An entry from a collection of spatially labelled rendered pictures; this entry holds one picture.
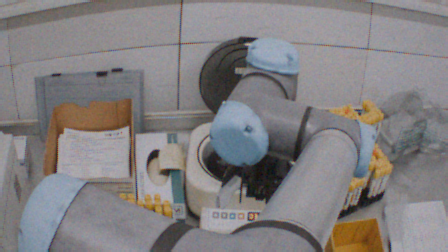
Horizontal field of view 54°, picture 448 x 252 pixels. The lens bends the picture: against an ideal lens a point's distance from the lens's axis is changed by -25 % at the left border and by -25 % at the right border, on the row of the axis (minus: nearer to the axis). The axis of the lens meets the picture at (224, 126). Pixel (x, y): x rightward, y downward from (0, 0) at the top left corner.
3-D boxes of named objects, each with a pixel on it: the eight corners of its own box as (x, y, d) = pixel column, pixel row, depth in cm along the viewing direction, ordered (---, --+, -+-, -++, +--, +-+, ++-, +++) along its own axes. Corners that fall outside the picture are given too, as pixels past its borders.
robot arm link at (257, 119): (293, 137, 66) (315, 87, 74) (203, 112, 70) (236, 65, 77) (286, 184, 71) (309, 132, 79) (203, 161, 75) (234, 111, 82)
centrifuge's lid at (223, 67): (201, 37, 126) (203, 25, 133) (196, 133, 139) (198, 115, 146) (295, 45, 126) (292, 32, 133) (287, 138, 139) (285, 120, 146)
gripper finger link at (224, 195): (201, 217, 98) (234, 192, 93) (205, 194, 102) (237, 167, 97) (215, 225, 99) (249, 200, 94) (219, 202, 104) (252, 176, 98)
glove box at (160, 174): (141, 222, 125) (137, 195, 119) (137, 155, 143) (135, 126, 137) (193, 222, 126) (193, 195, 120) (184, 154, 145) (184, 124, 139)
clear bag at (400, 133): (385, 168, 143) (400, 117, 131) (355, 133, 154) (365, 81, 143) (431, 142, 153) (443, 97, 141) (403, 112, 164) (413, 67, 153)
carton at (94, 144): (53, 218, 121) (40, 176, 112) (59, 145, 143) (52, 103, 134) (141, 223, 124) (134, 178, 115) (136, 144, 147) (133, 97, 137)
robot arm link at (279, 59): (236, 55, 76) (256, 28, 82) (234, 119, 83) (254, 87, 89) (292, 69, 74) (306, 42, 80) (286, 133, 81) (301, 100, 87)
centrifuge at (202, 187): (183, 237, 122) (182, 203, 114) (191, 153, 145) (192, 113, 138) (289, 241, 122) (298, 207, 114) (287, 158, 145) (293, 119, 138)
